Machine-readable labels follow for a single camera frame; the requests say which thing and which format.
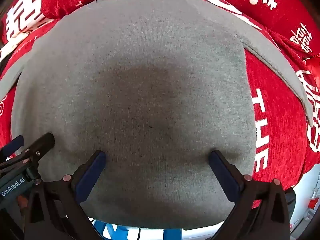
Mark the red printed blanket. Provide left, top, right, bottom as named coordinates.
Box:
left=0, top=0, right=320, bottom=210

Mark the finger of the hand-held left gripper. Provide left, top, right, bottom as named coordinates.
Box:
left=0, top=135, right=25, bottom=159
left=0, top=132, right=55, bottom=173

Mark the grey knit sweater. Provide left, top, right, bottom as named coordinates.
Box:
left=0, top=0, right=314, bottom=230

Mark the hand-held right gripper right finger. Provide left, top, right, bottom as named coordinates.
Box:
left=209, top=150, right=297, bottom=240

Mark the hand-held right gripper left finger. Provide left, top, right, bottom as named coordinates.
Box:
left=24, top=150, right=108, bottom=240

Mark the blue plastic stool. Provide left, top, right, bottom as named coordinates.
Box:
left=92, top=219, right=183, bottom=240

